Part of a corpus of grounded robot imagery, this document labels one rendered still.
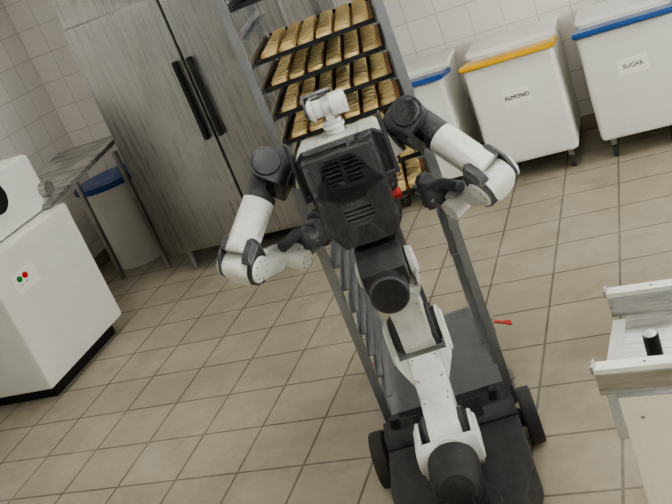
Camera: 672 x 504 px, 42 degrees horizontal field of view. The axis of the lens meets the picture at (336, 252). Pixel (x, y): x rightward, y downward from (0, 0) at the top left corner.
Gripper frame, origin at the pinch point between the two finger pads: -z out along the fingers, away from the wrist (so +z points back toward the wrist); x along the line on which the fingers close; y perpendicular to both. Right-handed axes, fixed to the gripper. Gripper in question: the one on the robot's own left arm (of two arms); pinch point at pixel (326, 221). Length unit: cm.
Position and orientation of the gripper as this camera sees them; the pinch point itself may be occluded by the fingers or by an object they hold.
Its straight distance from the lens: 284.8
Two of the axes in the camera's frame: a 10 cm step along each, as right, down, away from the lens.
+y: -8.1, 0.9, 5.8
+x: -3.5, -8.7, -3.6
